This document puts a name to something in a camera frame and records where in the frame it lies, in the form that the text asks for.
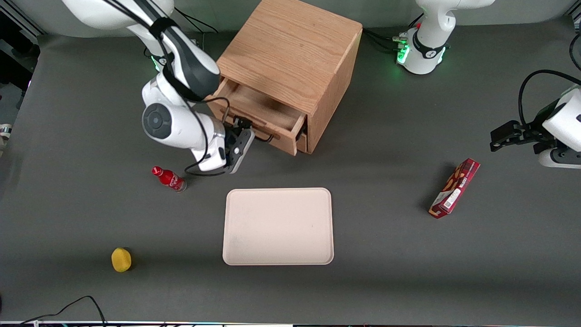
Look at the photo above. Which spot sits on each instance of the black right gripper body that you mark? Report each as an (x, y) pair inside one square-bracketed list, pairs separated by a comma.
[(232, 132)]

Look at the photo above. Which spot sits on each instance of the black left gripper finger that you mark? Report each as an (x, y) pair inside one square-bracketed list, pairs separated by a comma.
[(506, 129), (508, 142)]

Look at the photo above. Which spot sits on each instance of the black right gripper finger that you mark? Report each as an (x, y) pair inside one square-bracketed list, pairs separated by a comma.
[(249, 125), (239, 121)]

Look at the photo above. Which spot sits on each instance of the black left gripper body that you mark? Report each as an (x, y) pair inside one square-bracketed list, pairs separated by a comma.
[(534, 132)]

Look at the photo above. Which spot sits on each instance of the wooden drawer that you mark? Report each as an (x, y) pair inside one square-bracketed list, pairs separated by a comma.
[(268, 111), (303, 143)]

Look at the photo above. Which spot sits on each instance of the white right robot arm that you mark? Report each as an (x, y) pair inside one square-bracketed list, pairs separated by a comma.
[(177, 122)]

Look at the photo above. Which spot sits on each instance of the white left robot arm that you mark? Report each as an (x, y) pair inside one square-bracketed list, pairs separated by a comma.
[(426, 59)]

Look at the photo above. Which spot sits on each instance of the wooden drawer cabinet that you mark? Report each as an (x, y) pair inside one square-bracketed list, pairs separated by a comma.
[(290, 50)]

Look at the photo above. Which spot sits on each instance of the red soda bottle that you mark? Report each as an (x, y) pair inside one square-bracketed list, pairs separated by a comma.
[(170, 178)]

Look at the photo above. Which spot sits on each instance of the red snack box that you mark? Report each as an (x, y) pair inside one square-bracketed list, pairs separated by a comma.
[(455, 188)]

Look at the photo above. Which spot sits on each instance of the beige plastic tray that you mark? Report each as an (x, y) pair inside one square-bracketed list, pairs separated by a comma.
[(278, 226)]

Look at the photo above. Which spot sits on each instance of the yellow lemon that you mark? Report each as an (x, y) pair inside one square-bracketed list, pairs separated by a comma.
[(121, 260)]

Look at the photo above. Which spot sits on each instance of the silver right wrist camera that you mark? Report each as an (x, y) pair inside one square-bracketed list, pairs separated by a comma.
[(241, 152)]

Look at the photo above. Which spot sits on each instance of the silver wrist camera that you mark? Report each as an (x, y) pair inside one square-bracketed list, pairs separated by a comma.
[(560, 159), (241, 152)]

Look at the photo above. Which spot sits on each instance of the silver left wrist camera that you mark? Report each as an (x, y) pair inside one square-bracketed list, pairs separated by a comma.
[(560, 159)]

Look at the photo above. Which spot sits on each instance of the aluminium frame profile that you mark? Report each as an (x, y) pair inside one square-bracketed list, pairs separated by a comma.
[(20, 17)]

